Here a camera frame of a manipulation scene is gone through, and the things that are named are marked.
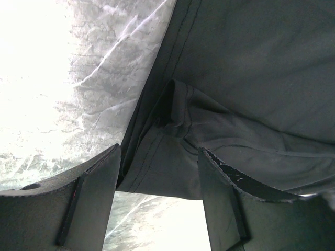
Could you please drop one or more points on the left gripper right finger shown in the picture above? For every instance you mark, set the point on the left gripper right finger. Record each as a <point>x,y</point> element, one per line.
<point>244,214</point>

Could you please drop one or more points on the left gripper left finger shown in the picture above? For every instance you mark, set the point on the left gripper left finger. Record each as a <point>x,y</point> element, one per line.
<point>69,211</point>

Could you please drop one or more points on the black t shirt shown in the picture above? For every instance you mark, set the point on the black t shirt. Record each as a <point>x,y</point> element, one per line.
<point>251,81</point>

